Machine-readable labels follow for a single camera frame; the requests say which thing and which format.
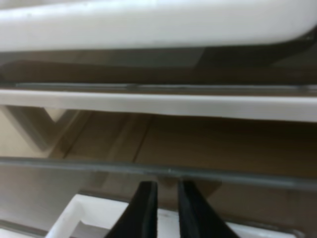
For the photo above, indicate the grey translucent middle drawer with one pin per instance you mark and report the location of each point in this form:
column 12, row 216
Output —
column 285, row 69

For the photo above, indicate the white drawer unit frame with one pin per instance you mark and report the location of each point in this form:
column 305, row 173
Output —
column 40, row 25

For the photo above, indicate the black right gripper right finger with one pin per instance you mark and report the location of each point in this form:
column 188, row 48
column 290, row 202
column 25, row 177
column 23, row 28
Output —
column 197, row 219

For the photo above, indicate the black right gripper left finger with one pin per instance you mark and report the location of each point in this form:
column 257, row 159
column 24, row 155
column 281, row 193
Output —
column 140, row 218

